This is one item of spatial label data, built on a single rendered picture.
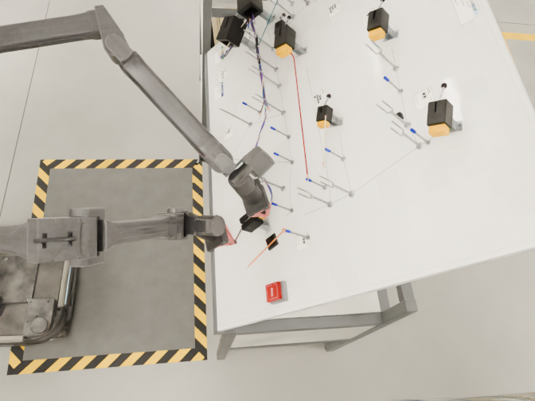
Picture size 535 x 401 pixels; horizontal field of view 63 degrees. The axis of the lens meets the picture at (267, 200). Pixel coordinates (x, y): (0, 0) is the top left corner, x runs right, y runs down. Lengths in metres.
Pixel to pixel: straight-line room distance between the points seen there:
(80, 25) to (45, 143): 1.72
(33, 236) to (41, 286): 1.44
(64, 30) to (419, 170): 0.92
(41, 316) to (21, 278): 0.22
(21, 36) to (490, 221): 1.15
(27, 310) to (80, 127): 1.19
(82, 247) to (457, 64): 0.93
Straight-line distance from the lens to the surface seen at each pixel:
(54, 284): 2.25
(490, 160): 1.06
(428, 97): 1.18
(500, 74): 1.14
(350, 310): 1.64
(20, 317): 2.26
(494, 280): 2.95
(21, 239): 0.85
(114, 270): 2.46
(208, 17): 1.95
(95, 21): 1.22
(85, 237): 0.87
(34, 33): 1.26
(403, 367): 2.55
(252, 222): 1.29
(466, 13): 1.26
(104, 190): 2.65
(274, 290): 1.25
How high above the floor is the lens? 2.32
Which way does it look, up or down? 63 degrees down
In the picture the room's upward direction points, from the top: 18 degrees clockwise
